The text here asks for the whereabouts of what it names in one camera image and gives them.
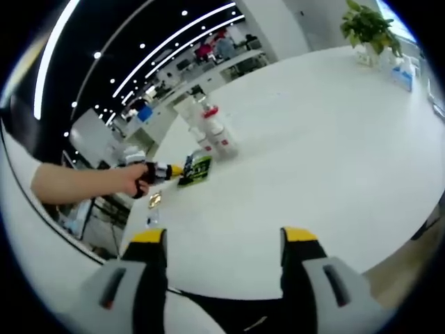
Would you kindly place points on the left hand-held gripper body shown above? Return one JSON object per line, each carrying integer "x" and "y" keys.
{"x": 158, "y": 172}

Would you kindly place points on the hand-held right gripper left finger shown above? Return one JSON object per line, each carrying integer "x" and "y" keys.
{"x": 118, "y": 295}

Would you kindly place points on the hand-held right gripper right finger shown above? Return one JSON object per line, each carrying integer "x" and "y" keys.
{"x": 330, "y": 292}

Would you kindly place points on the green black skincare sachet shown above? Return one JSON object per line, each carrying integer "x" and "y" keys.
{"x": 198, "y": 170}

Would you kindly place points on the white blue skincare sachet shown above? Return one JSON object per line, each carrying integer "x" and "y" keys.
{"x": 153, "y": 221}

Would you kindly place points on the white skincare tube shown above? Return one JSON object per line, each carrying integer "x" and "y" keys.
{"x": 189, "y": 111}

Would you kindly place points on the large red-collared skincare bottle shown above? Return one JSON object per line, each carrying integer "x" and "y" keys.
{"x": 211, "y": 114}

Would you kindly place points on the person's left hand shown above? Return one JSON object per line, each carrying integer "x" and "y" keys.
{"x": 125, "y": 177}

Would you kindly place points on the blue bin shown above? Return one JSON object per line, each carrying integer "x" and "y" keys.
{"x": 145, "y": 115}

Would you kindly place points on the dark cloth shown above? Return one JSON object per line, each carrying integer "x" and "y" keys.
{"x": 236, "y": 313}

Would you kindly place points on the magenta board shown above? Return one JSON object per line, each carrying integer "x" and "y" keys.
{"x": 203, "y": 52}

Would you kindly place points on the long white office desk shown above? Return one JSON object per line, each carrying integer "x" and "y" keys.
{"x": 243, "y": 59}

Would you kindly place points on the long curved ceiling light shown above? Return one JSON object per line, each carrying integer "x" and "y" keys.
{"x": 53, "y": 48}

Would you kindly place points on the blue white tissue pack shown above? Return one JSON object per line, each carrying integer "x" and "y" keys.
{"x": 401, "y": 78}

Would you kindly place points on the green potted plant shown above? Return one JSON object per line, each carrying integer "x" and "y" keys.
{"x": 368, "y": 24}

